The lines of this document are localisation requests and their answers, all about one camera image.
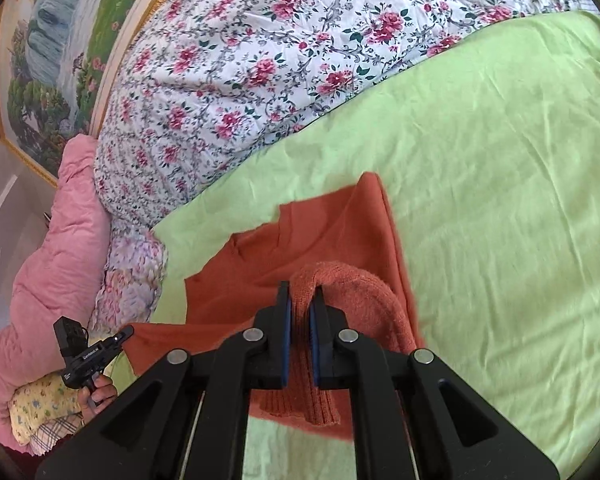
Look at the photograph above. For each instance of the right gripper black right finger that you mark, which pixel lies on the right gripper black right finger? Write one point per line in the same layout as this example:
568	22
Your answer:
413	417

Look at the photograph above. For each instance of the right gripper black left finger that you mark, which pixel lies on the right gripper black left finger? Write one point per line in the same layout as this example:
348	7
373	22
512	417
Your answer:
187	416

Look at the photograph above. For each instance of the rust orange knit sweater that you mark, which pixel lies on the rust orange knit sweater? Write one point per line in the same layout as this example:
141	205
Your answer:
347	243

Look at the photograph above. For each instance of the person's left hand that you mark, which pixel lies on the person's left hand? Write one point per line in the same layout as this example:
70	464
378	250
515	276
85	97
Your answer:
94	402

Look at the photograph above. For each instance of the yellow cartoon print cloth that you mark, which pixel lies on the yellow cartoon print cloth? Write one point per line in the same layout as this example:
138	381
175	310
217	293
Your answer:
34	404

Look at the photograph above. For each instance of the plaid checkered cloth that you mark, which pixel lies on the plaid checkered cloth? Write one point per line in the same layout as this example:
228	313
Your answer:
51	433

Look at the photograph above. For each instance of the pink puffy comforter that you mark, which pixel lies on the pink puffy comforter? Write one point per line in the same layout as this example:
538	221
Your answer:
61	278

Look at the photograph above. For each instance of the pastel peony floral pillow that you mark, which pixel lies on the pastel peony floral pillow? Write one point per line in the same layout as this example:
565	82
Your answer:
133	275

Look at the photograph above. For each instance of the light green bed sheet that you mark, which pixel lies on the light green bed sheet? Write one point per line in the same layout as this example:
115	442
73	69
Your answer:
490	156

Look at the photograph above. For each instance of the framed waterfall landscape painting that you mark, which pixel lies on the framed waterfall landscape painting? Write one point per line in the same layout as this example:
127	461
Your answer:
58	60

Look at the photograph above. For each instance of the white pink floral quilt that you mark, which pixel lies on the white pink floral quilt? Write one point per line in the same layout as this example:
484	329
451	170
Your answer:
207	83

